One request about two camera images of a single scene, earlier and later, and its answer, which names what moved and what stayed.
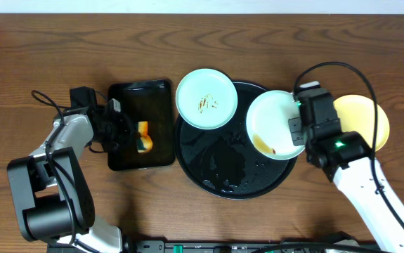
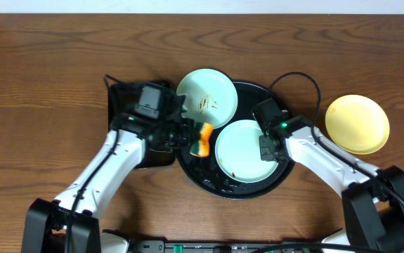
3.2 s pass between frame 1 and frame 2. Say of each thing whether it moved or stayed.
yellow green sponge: moved
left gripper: moved
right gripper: moved
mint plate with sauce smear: moved
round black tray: stayed
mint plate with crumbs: stayed
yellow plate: stayed
